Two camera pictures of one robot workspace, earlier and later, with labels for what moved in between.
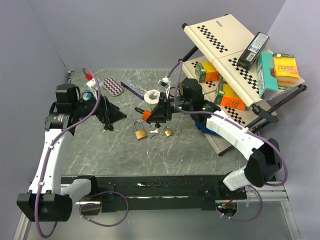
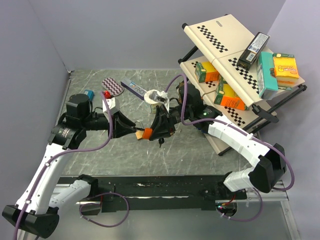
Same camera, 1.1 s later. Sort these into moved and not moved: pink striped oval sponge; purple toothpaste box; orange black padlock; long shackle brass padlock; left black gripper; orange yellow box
Moved: orange black padlock; left black gripper
Not moved: orange yellow box; long shackle brass padlock; purple toothpaste box; pink striped oval sponge
